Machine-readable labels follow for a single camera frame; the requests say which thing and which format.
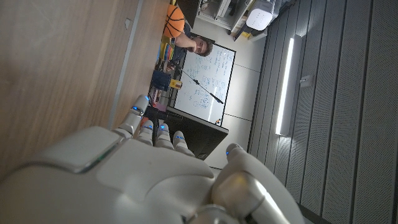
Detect white shelf cabinet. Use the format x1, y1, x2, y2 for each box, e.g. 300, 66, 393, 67
198, 0, 253, 37

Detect white perforated device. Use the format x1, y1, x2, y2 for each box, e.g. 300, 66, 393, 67
245, 0, 277, 32

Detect long ceiling light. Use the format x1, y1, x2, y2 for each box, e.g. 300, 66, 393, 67
274, 37, 295, 136

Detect colourful stacking rings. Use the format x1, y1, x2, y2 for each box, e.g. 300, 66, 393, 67
159, 41, 175, 62

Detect black pole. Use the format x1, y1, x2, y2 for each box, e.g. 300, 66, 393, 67
179, 67, 224, 105

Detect seated man in dark shirt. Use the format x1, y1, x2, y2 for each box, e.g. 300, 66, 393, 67
170, 21, 215, 65

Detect black computer monitor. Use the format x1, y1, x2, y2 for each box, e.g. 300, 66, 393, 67
145, 105, 230, 161

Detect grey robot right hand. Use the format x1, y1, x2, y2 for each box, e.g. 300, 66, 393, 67
0, 94, 306, 224

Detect whiteboard with black frame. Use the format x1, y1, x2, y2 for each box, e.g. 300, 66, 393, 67
172, 42, 237, 128

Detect orange basketball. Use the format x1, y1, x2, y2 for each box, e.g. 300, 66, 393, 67
162, 3, 187, 39

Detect white wall plate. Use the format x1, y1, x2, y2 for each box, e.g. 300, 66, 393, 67
299, 74, 313, 91

